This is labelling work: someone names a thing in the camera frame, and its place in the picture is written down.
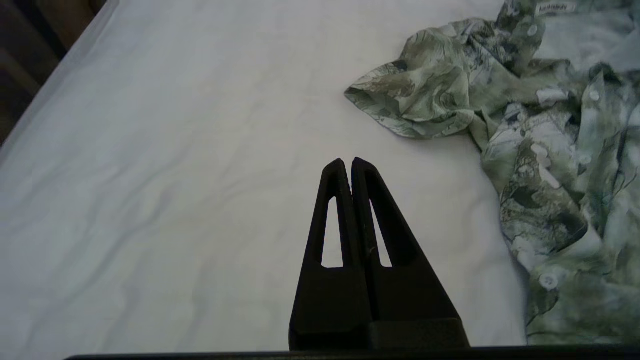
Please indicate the green floral button shirt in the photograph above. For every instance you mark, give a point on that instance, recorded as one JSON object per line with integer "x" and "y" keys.
{"x": 550, "y": 190}

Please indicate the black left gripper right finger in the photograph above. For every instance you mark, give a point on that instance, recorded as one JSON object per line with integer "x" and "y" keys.
{"x": 410, "y": 300}

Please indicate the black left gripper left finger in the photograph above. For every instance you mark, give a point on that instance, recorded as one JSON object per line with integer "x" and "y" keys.
{"x": 330, "y": 300}

